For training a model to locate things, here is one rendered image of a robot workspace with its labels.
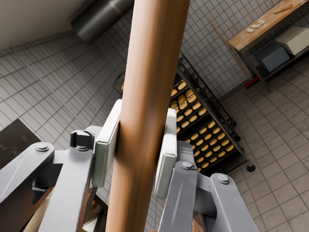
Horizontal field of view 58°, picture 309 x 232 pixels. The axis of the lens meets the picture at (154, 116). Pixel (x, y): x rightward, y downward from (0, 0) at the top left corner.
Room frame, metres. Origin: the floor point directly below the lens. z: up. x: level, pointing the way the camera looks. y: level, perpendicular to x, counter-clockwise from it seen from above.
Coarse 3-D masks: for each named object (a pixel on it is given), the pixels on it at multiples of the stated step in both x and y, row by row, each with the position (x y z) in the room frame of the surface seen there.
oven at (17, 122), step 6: (18, 120) 2.02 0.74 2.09; (6, 126) 1.89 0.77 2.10; (18, 126) 1.97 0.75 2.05; (24, 126) 2.02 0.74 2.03; (24, 132) 1.97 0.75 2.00; (30, 132) 2.02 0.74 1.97; (30, 138) 1.97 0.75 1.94; (36, 138) 2.01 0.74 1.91; (96, 198) 2.00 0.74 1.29; (96, 204) 1.96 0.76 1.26; (102, 204) 1.99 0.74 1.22; (90, 210) 1.99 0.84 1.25; (96, 210) 1.98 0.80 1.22; (102, 210) 1.97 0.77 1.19; (90, 216) 2.00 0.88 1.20; (84, 222) 2.02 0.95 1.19
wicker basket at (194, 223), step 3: (195, 222) 1.81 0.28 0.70; (192, 225) 1.83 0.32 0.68; (195, 225) 1.78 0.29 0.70; (198, 225) 1.81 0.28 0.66; (192, 228) 1.83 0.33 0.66; (195, 228) 1.75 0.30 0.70; (201, 228) 1.81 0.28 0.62; (150, 231) 1.92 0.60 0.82; (153, 231) 1.91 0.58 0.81; (156, 231) 1.90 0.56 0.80; (192, 231) 1.84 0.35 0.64; (195, 231) 1.72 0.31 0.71; (198, 231) 1.75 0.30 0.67; (201, 231) 1.79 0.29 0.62
